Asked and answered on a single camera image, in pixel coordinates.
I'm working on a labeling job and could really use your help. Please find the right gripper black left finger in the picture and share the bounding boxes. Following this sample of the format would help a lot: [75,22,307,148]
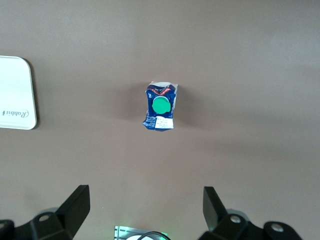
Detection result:
[14,184,91,240]

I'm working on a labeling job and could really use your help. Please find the cream plastic serving tray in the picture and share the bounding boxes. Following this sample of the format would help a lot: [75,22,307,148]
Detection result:
[0,55,38,131]

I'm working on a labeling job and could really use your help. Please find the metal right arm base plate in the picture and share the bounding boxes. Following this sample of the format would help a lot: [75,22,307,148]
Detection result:
[114,225,171,240]

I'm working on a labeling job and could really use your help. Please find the long looping black arm cable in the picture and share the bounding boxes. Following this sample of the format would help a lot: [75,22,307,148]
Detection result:
[135,230,172,240]

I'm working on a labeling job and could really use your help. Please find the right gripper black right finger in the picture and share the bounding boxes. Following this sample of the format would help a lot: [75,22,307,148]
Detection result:
[197,185,264,240]

